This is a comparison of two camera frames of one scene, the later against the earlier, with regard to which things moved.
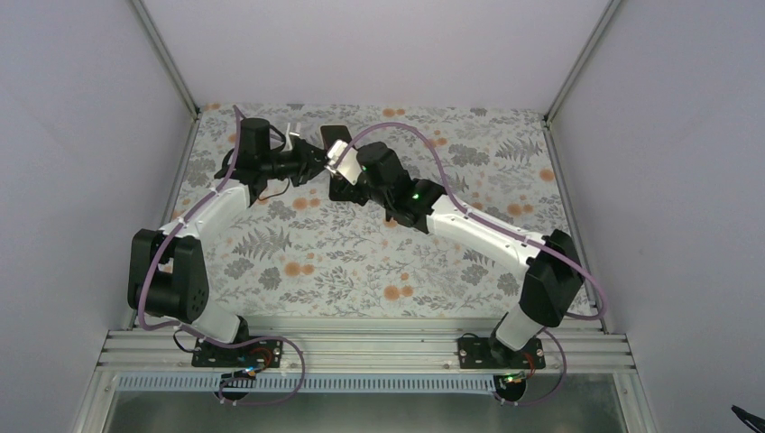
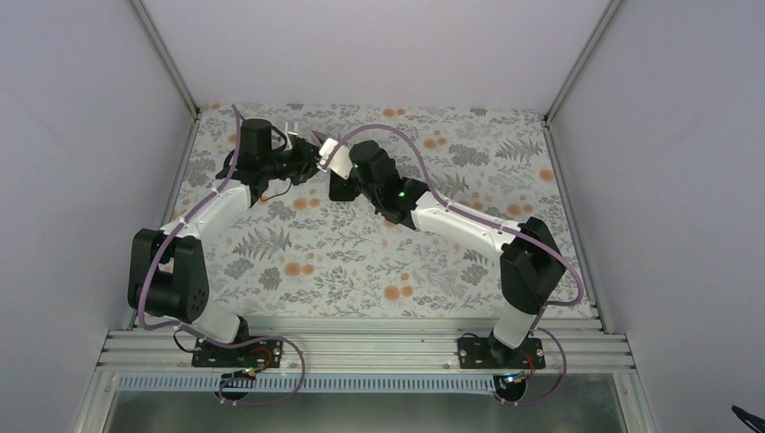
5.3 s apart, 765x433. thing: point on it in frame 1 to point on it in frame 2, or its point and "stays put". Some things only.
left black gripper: [308, 167] stays put
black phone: [334, 133] to [317, 137]
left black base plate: [267, 354] stays put
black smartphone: [340, 189] stays put
